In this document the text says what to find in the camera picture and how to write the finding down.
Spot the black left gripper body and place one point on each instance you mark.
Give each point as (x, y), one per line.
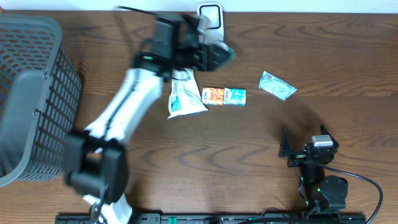
(205, 56)

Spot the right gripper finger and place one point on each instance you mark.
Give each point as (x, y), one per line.
(324, 131)
(285, 148)

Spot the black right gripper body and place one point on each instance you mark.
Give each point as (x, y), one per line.
(296, 159)

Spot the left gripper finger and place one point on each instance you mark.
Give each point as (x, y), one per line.
(221, 61)
(220, 48)

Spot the orange Kleenex tissue pack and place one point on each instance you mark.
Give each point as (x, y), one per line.
(212, 96)

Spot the green Kleenex tissue pack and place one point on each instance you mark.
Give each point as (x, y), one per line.
(234, 96)

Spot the large white wet-wipes pack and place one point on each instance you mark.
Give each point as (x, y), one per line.
(185, 98)

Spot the teal crinkled snack packet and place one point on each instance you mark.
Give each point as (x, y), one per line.
(276, 86)

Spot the small dark green box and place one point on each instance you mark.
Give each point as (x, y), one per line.
(230, 56)

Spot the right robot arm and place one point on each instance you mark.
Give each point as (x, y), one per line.
(324, 194)

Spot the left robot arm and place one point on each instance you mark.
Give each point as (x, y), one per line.
(95, 157)

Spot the white barcode scanner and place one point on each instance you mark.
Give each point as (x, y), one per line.
(214, 23)

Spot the grey plastic mesh basket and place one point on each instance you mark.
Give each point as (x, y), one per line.
(40, 97)

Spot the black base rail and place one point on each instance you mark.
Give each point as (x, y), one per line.
(272, 218)

